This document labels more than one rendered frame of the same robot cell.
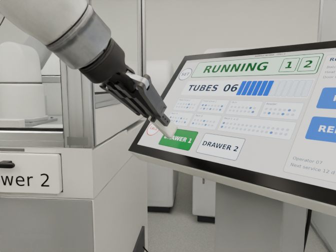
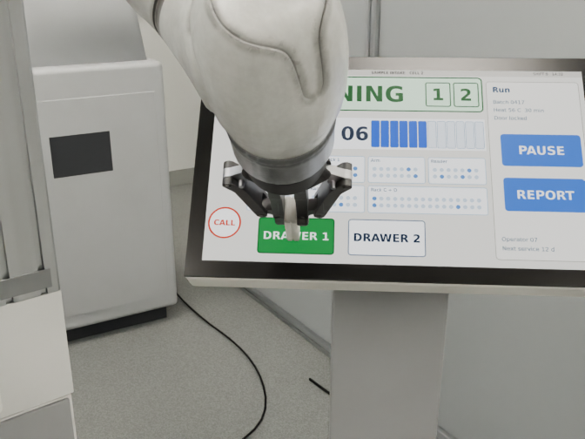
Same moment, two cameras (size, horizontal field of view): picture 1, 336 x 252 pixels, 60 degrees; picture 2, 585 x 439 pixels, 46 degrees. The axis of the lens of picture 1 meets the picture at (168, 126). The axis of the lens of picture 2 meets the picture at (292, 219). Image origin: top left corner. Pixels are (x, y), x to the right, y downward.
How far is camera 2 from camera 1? 55 cm
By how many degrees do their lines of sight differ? 43
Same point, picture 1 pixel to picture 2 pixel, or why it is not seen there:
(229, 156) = (412, 251)
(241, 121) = (404, 192)
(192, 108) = not seen: hidden behind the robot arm
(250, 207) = (397, 309)
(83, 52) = (321, 160)
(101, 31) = not seen: hidden behind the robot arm
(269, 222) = (427, 321)
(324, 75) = (494, 114)
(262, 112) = (432, 176)
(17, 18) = (292, 137)
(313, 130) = (512, 198)
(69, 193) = (17, 403)
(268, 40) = not seen: outside the picture
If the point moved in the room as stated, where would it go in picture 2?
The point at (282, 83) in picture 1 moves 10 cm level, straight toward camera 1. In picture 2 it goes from (441, 126) to (489, 145)
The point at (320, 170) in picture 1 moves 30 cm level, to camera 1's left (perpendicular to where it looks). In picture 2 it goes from (539, 249) to (372, 334)
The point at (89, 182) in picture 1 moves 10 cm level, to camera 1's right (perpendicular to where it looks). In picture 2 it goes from (62, 362) to (132, 335)
